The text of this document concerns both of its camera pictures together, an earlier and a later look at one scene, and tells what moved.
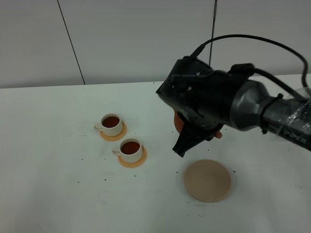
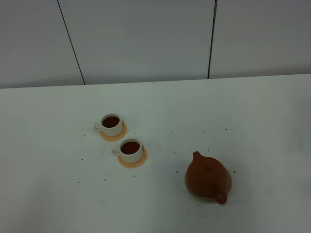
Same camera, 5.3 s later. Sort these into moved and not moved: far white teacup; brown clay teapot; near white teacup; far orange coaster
Moved: brown clay teapot
Not moved: far white teacup; far orange coaster; near white teacup
